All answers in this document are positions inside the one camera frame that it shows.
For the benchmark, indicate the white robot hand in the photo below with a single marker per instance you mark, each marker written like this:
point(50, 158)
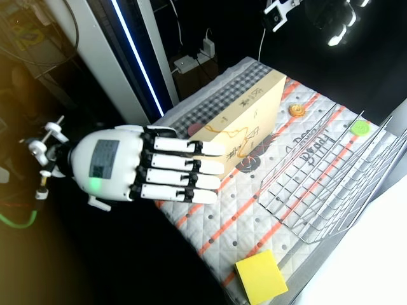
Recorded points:
point(105, 165)
point(337, 35)

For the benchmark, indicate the tan cardboard box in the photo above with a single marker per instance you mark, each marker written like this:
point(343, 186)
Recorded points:
point(248, 105)

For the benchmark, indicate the orange round toy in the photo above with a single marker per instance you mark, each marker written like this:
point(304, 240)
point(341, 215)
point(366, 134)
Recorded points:
point(296, 110)

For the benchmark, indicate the green round disc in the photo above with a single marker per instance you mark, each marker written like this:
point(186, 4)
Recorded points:
point(360, 128)

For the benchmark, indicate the brown box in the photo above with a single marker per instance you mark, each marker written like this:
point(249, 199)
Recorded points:
point(194, 82)

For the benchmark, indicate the white charger plug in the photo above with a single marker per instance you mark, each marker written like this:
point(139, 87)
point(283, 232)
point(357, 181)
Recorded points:
point(209, 46)

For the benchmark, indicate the white power strip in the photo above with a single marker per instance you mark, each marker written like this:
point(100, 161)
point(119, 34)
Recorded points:
point(187, 63)

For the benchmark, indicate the yellow-green packet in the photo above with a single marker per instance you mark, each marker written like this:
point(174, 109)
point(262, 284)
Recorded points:
point(28, 36)

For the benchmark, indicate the grey quilt with print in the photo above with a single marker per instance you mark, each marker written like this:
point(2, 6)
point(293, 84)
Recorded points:
point(248, 222)

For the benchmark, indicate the yellow square block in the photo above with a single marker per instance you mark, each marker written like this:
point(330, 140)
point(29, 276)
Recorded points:
point(260, 276)

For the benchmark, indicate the white post with blue light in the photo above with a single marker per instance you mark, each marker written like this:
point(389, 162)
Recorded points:
point(95, 47)

